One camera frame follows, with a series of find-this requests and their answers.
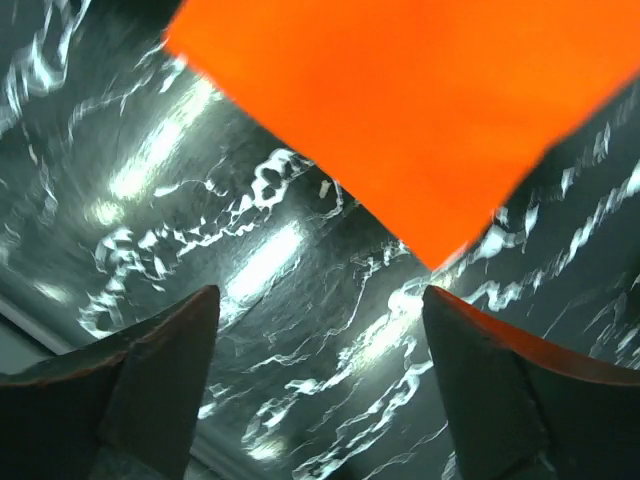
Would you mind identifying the orange t shirt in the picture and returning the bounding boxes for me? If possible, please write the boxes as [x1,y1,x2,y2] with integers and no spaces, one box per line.
[166,1,639,268]

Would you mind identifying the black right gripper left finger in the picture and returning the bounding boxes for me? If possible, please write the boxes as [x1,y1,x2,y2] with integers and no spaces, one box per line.
[1,286,220,479]

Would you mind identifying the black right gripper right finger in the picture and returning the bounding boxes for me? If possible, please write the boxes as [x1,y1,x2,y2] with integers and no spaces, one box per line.
[422,286,639,479]

